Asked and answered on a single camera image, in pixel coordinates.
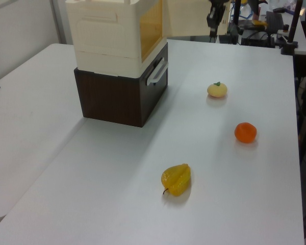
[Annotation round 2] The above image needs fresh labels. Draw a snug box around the black electronics box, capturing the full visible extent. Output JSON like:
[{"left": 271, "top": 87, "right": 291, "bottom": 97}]
[{"left": 240, "top": 27, "right": 275, "bottom": 47}]

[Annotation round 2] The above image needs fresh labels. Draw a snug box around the black pole with clamp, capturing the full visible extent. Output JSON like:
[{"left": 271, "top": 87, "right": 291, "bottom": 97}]
[{"left": 280, "top": 0, "right": 302, "bottom": 56}]

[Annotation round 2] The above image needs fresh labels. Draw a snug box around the orange toy tangerine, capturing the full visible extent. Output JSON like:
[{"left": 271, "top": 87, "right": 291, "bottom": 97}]
[{"left": 234, "top": 122, "right": 258, "bottom": 144}]

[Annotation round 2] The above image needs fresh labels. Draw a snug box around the yellow toy starfruit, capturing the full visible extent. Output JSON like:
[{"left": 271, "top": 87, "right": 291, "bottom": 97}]
[{"left": 161, "top": 163, "right": 192, "bottom": 198}]

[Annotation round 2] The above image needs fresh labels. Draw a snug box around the cream cabinet door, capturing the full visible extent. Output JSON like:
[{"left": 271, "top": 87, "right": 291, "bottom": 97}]
[{"left": 165, "top": 0, "right": 231, "bottom": 38}]

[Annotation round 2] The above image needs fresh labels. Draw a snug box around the dark brown wooden drawer box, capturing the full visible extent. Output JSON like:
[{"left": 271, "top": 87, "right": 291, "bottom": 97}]
[{"left": 73, "top": 42, "right": 169, "bottom": 128}]

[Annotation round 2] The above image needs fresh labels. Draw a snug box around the dark robot gripper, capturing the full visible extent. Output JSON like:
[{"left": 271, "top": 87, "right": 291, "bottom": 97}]
[{"left": 206, "top": 0, "right": 228, "bottom": 43}]

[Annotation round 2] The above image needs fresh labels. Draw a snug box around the black thin tripod pole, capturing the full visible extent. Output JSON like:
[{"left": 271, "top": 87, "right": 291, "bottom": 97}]
[{"left": 232, "top": 0, "right": 243, "bottom": 27}]

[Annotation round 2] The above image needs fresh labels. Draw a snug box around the cream plastic cabinet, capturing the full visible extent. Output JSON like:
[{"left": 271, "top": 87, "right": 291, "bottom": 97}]
[{"left": 65, "top": 0, "right": 169, "bottom": 78}]

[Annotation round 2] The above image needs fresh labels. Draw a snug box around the white drawer handle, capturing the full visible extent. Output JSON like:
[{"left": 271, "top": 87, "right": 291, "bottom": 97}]
[{"left": 145, "top": 57, "right": 169, "bottom": 86}]

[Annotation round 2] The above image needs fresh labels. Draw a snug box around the pale yellow toy fruit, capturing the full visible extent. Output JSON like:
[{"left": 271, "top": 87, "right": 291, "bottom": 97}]
[{"left": 207, "top": 81, "right": 229, "bottom": 99}]

